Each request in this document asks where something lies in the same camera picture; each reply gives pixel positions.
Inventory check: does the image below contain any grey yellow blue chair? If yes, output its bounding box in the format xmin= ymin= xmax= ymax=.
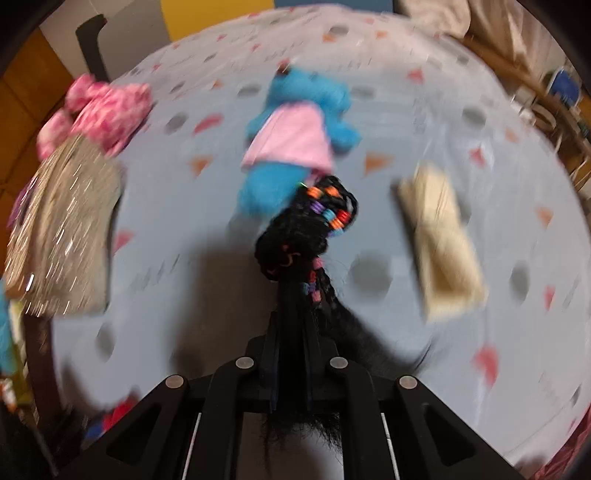
xmin=75 ymin=0 xmax=394 ymax=84

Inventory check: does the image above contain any wooden side desk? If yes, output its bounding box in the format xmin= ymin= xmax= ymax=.
xmin=461 ymin=36 xmax=590 ymax=205

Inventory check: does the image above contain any pink spotted plush toy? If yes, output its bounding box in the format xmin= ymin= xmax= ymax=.
xmin=36 ymin=74 xmax=153 ymax=161

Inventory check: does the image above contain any blue plush with pink shirt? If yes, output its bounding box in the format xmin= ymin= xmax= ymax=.
xmin=238 ymin=64 xmax=361 ymax=217

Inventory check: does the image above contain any red plush item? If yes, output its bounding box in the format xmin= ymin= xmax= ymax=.
xmin=83 ymin=394 xmax=138 ymax=445

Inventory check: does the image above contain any patterned plastic tablecloth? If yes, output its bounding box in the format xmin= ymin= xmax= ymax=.
xmin=53 ymin=6 xmax=590 ymax=468

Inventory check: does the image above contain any silver ornate tissue box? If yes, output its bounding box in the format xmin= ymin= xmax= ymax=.
xmin=3 ymin=134 xmax=123 ymax=317

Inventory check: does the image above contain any black braided wig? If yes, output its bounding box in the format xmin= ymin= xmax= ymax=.
xmin=254 ymin=175 xmax=430 ymax=449

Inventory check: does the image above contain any pink patterned curtain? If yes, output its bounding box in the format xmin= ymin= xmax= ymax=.
xmin=394 ymin=0 xmax=567 ymax=79

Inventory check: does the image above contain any beige mesh cloth roll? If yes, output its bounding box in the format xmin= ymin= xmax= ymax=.
xmin=397 ymin=165 xmax=488 ymax=321

